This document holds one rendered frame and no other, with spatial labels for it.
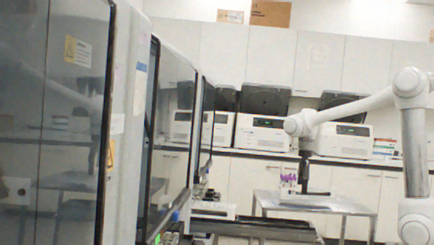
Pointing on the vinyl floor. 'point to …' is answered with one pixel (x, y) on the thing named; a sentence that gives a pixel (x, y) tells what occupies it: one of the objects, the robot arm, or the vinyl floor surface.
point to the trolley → (270, 197)
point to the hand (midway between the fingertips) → (301, 187)
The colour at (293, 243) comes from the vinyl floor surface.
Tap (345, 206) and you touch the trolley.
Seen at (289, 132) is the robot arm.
